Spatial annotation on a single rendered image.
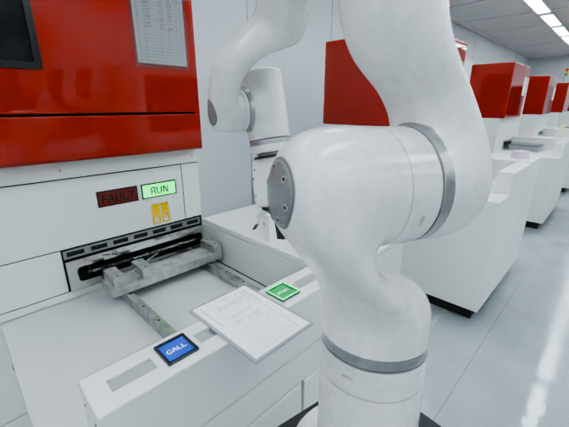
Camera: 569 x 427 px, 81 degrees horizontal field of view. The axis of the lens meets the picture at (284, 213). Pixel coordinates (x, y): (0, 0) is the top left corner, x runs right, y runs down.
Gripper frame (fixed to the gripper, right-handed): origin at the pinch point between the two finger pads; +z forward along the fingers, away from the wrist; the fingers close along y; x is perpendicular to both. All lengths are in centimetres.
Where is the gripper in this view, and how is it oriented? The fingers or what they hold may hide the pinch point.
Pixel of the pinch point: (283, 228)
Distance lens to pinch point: 70.2
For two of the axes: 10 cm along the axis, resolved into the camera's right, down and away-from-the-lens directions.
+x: 7.0, -2.2, 6.8
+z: 1.5, 9.8, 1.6
